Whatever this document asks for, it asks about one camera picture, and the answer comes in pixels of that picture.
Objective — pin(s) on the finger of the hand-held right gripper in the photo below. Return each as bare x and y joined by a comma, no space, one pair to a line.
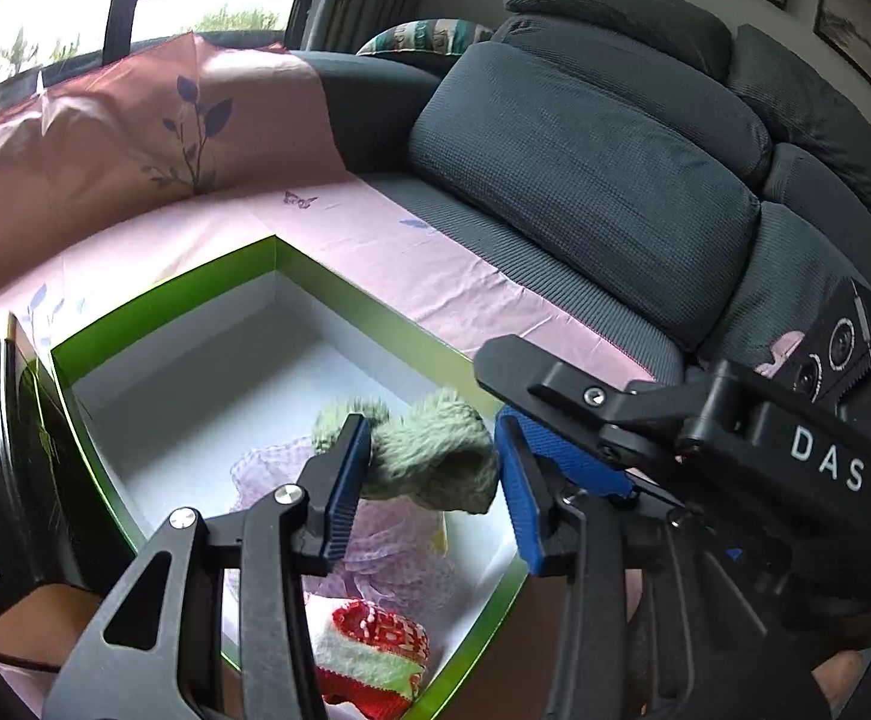
578,457

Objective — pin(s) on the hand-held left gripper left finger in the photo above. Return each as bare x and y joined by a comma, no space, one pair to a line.
349,495

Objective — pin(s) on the red white knitted sock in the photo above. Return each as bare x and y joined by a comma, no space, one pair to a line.
375,630

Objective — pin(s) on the black box with yellow edge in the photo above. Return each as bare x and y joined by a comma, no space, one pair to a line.
23,480

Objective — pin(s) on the grey sofa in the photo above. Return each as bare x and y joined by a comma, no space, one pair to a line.
593,180

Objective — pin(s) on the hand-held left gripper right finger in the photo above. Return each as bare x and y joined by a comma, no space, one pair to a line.
522,502

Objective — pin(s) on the grey curtain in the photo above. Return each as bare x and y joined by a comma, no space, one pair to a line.
360,0

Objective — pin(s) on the dark framed window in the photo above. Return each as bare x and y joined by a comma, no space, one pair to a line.
180,22

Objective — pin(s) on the green fuzzy cloth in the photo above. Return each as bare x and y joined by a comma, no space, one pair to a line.
428,465

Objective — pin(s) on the purple mesh bath sponge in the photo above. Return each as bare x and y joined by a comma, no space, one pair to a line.
390,547

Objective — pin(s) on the green rimmed white box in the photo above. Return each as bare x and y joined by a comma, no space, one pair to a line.
203,405

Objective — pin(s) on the striped cushion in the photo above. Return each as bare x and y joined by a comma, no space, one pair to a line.
424,36

